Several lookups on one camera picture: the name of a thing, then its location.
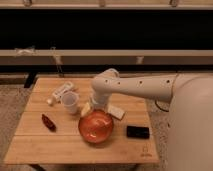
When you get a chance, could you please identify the orange ceramic bowl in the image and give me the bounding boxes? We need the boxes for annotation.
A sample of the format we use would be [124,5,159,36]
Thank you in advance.
[78,110,114,144]

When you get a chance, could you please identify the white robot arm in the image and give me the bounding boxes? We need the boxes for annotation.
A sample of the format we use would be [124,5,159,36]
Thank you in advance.
[90,69,213,171]

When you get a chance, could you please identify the yellow wedge piece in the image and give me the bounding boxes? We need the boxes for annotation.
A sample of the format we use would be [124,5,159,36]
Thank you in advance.
[81,102,91,117]

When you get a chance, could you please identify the white rectangular block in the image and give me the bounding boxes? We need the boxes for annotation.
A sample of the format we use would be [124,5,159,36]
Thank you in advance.
[108,105,125,120]

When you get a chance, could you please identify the translucent plastic cup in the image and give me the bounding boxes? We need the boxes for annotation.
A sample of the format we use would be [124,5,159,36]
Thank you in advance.
[61,91,79,114]

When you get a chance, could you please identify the black rectangular device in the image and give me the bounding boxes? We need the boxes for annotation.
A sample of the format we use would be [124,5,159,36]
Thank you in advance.
[126,126,150,139]

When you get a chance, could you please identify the wooden table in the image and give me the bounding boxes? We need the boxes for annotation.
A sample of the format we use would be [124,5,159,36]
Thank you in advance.
[4,78,159,164]

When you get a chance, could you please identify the black cable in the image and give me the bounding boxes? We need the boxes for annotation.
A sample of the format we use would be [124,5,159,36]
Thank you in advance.
[154,98,170,113]

